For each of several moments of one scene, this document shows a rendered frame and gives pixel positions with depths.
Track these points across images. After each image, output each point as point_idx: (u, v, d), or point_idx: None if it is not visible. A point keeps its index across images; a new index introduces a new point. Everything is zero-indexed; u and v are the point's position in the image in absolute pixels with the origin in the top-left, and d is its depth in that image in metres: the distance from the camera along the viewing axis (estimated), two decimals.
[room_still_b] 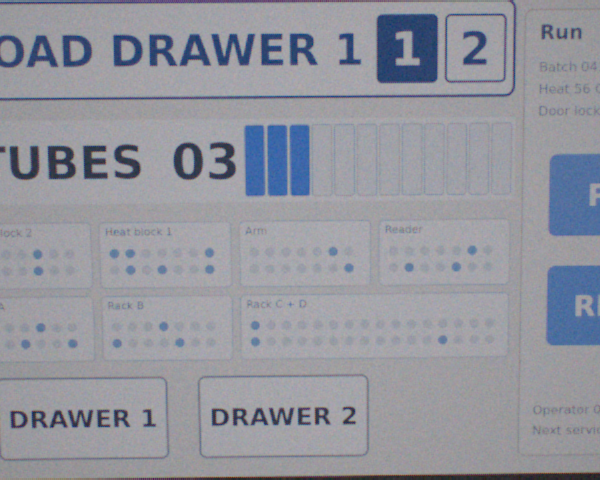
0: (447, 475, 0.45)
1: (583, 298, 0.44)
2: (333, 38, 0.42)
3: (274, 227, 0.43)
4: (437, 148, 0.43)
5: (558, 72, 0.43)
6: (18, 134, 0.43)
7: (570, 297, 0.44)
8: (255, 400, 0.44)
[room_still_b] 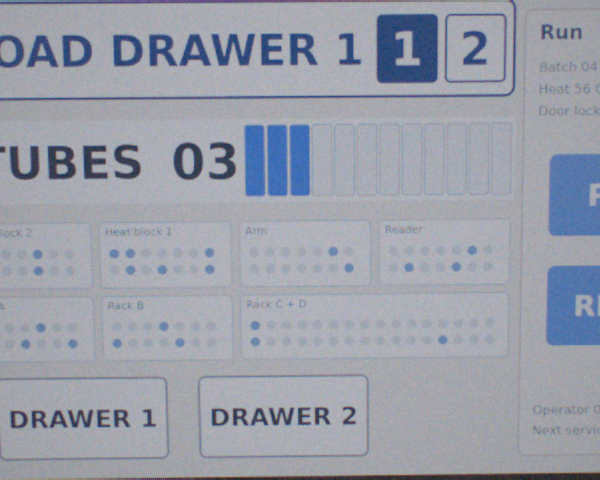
0: (447, 475, 0.45)
1: (583, 298, 0.44)
2: (333, 38, 0.42)
3: (274, 227, 0.43)
4: (437, 148, 0.43)
5: (558, 72, 0.43)
6: (18, 134, 0.43)
7: (570, 297, 0.44)
8: (255, 400, 0.44)
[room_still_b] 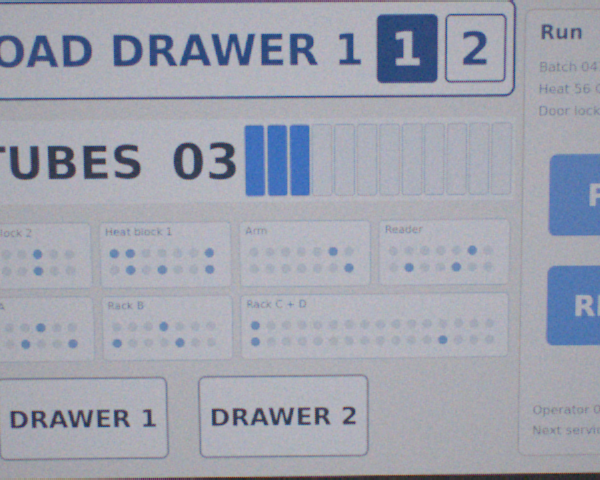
0: (447, 475, 0.45)
1: (583, 298, 0.44)
2: (333, 38, 0.42)
3: (274, 227, 0.43)
4: (437, 148, 0.43)
5: (558, 72, 0.43)
6: (18, 134, 0.43)
7: (570, 297, 0.44)
8: (255, 400, 0.44)
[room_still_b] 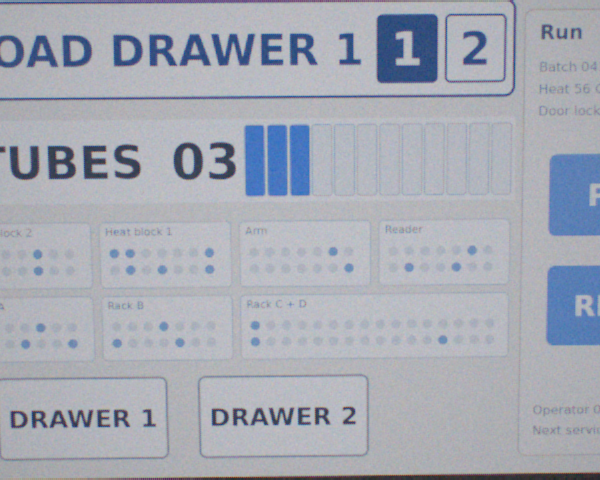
0: (447, 475, 0.45)
1: (583, 298, 0.44)
2: (333, 38, 0.42)
3: (274, 227, 0.43)
4: (437, 148, 0.43)
5: (558, 72, 0.43)
6: (18, 134, 0.43)
7: (570, 297, 0.44)
8: (255, 400, 0.44)
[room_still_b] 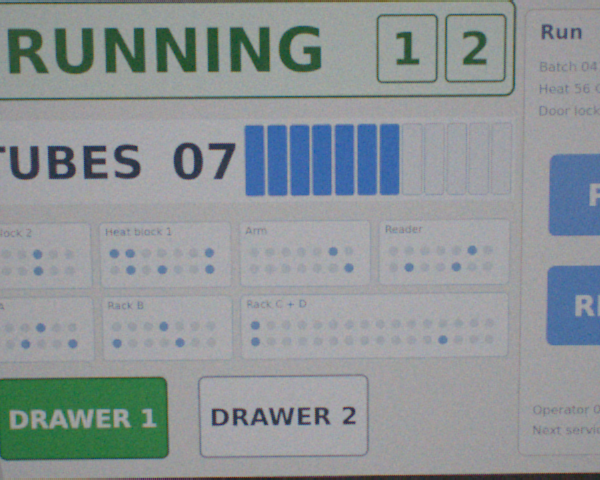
0: (447, 475, 0.45)
1: (583, 298, 0.44)
2: (333, 38, 0.42)
3: (274, 227, 0.43)
4: (437, 148, 0.43)
5: (558, 72, 0.43)
6: (18, 134, 0.43)
7: (570, 297, 0.44)
8: (255, 400, 0.44)
